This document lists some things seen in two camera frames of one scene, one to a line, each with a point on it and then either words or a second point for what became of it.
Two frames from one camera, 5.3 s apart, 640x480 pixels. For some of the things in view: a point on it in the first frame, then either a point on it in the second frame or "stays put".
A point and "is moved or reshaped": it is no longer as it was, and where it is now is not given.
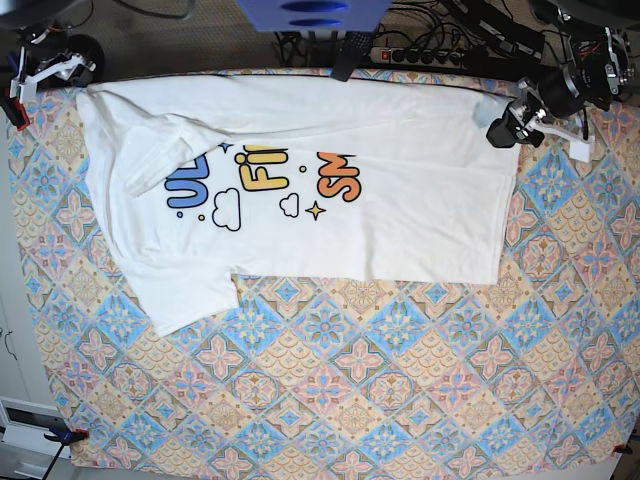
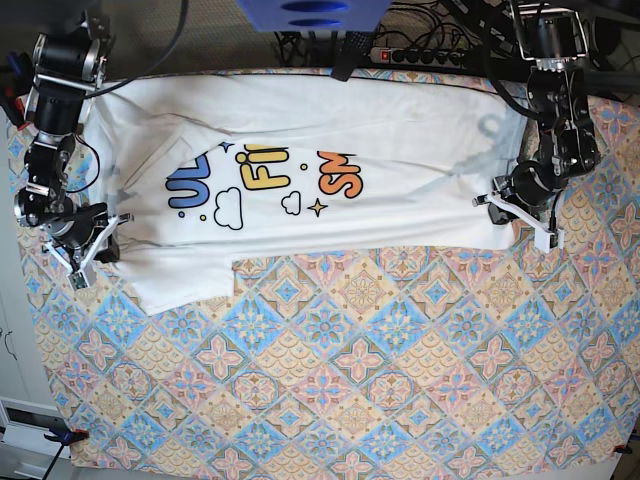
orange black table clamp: x=66 y=436 stays put
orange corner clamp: x=621 y=448 stays put
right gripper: x=527 y=114 -> x=522 y=201
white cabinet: x=29 y=410 stays put
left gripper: x=73 y=68 -> x=76 y=233
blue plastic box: x=316 y=16 stays put
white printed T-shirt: x=201 y=178 is moved or reshaped
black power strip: x=420 y=57 stays put
